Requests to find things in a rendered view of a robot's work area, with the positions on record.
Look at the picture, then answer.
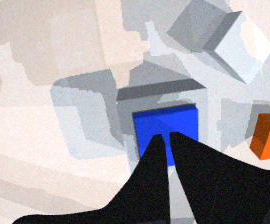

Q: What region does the blue button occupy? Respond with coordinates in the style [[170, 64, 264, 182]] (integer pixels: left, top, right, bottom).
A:
[[116, 79, 208, 175]]

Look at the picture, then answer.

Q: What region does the white cube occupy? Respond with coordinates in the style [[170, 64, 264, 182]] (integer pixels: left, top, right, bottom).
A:
[[203, 11, 270, 85]]

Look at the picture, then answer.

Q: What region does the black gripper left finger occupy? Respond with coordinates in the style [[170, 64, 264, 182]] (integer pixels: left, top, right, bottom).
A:
[[13, 133, 171, 224]]

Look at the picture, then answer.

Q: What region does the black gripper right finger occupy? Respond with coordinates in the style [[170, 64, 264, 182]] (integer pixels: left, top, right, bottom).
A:
[[170, 131, 270, 224]]

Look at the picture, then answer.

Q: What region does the small orange block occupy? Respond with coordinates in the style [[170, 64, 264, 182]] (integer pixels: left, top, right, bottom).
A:
[[249, 113, 270, 160]]

